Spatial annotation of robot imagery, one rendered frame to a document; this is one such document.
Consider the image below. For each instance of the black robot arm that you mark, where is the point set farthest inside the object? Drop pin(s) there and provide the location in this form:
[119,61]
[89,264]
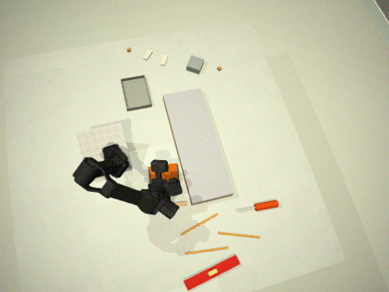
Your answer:
[115,163]

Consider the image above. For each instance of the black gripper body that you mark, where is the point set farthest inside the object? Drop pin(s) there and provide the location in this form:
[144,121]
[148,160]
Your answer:
[159,167]

